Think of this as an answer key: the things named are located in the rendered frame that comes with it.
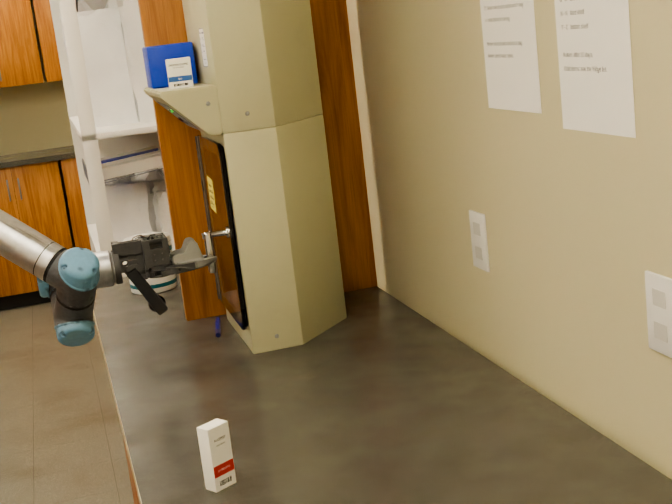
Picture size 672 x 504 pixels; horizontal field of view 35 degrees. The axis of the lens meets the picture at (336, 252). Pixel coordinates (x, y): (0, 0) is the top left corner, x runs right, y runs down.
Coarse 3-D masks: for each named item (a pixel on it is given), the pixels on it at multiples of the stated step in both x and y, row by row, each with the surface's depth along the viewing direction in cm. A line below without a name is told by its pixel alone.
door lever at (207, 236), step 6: (204, 234) 222; (210, 234) 222; (216, 234) 223; (222, 234) 223; (204, 240) 223; (210, 240) 223; (210, 246) 223; (210, 252) 223; (210, 264) 224; (210, 270) 224
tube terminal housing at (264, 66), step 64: (192, 0) 224; (256, 0) 212; (256, 64) 214; (256, 128) 217; (320, 128) 233; (256, 192) 219; (320, 192) 233; (256, 256) 221; (320, 256) 234; (256, 320) 224; (320, 320) 234
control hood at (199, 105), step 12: (204, 84) 221; (156, 96) 219; (168, 96) 211; (180, 96) 211; (192, 96) 212; (204, 96) 213; (216, 96) 213; (180, 108) 212; (192, 108) 212; (204, 108) 213; (216, 108) 214; (192, 120) 213; (204, 120) 213; (216, 120) 214; (204, 132) 220; (216, 132) 215
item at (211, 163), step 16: (208, 144) 229; (208, 160) 233; (208, 176) 237; (224, 176) 217; (208, 192) 241; (224, 192) 218; (208, 208) 246; (224, 208) 222; (224, 224) 225; (224, 240) 229; (224, 256) 234; (224, 272) 238; (224, 288) 242; (240, 288) 222; (224, 304) 247; (240, 304) 223; (240, 320) 226
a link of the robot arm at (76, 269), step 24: (0, 216) 201; (0, 240) 199; (24, 240) 199; (48, 240) 201; (24, 264) 200; (48, 264) 198; (72, 264) 196; (96, 264) 198; (72, 288) 198; (96, 288) 203
